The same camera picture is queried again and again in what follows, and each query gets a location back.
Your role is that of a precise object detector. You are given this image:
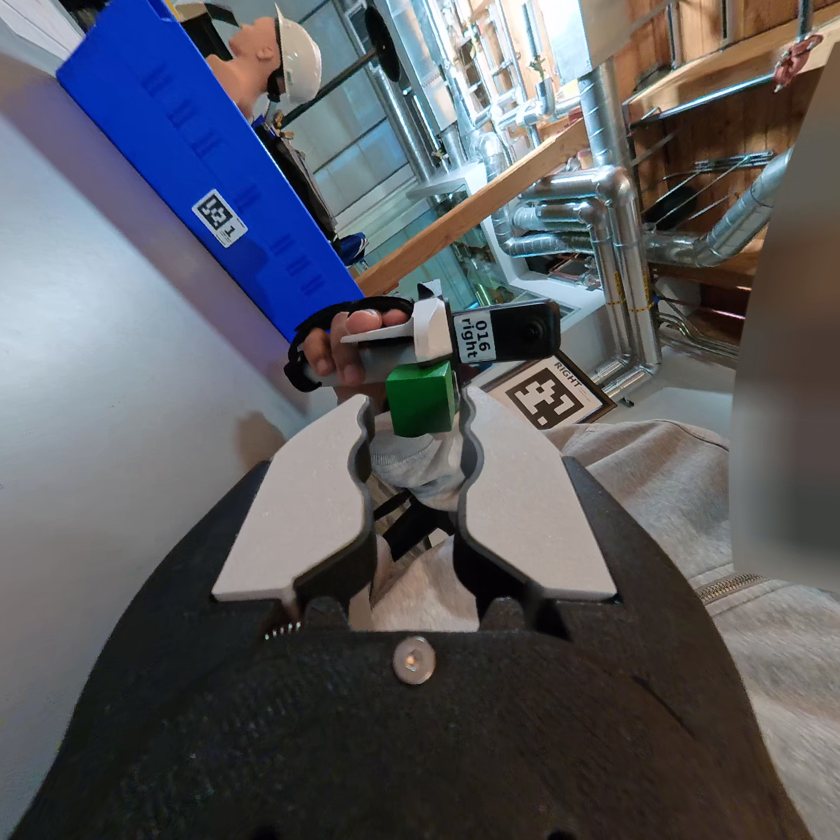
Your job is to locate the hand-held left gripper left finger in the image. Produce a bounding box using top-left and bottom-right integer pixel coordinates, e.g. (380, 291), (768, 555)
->
(210, 394), (379, 624)

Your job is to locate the red pipe clamp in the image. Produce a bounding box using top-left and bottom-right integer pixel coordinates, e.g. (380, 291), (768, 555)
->
(773, 33), (819, 91)

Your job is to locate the white hard hat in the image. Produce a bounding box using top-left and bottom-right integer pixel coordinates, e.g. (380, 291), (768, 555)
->
(271, 2), (324, 107)

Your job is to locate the person's right hand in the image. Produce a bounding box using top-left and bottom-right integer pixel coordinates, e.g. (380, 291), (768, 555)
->
(303, 307), (411, 389)

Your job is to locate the green wooden cube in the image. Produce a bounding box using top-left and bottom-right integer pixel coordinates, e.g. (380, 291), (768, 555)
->
(386, 363), (458, 438)

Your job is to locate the black framed marker sign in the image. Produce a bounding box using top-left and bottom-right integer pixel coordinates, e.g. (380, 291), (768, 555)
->
(482, 357), (618, 432)

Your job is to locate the person's grey hoodie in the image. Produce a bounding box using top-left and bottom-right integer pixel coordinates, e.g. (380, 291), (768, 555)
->
(348, 419), (840, 840)

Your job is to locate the silver pipe bundle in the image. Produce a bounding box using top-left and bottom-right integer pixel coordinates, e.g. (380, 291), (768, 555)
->
(495, 62), (795, 411)

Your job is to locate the person's right forearm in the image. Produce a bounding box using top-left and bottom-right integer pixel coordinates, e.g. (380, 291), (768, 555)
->
(371, 430), (467, 513)

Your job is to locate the wooden post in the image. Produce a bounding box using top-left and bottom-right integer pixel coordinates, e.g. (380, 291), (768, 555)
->
(354, 118), (592, 299)

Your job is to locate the blue plastic bin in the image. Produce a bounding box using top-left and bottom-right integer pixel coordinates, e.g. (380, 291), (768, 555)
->
(56, 0), (366, 343)

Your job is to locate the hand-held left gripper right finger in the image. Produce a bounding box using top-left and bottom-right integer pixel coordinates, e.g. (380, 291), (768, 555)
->
(453, 386), (620, 605)

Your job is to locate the black floor lamp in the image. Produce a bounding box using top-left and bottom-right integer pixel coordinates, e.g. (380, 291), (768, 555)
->
(282, 5), (403, 126)

